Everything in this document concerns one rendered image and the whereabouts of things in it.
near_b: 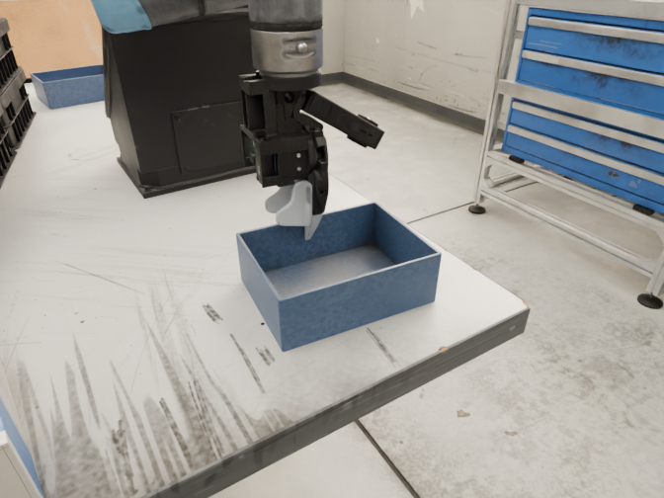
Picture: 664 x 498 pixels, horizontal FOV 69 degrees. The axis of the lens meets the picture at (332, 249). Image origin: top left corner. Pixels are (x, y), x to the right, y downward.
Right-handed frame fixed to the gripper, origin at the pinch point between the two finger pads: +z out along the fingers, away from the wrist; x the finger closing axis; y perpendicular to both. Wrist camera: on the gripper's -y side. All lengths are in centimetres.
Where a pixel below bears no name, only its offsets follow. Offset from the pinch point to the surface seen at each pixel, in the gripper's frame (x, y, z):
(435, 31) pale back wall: -245, -203, 17
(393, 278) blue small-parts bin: 14.8, -3.5, -0.2
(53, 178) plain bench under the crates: -47, 32, 5
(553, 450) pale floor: 7, -61, 75
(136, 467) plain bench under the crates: 22.0, 25.6, 5.4
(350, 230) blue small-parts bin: 0.2, -5.8, 1.8
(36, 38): -322, 45, 16
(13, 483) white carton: 23.6, 32.9, 0.1
